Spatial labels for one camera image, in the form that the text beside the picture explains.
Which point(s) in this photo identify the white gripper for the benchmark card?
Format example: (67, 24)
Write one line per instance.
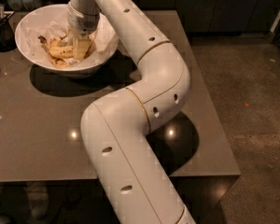
(81, 23)

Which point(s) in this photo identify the spotted yellow banana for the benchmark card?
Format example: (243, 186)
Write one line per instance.
(58, 49)

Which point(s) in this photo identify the white paper liner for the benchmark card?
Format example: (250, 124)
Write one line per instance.
(44, 37)

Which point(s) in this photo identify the white ceramic bowl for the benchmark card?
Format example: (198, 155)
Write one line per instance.
(51, 21)

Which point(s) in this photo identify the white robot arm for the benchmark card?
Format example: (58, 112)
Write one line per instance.
(114, 128)

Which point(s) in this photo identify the black mesh utensil holder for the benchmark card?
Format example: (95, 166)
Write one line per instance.
(7, 40)

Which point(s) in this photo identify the lower yellow banana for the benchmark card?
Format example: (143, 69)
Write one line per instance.
(56, 62)

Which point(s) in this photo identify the dark cabinet row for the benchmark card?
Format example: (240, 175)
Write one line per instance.
(219, 16)

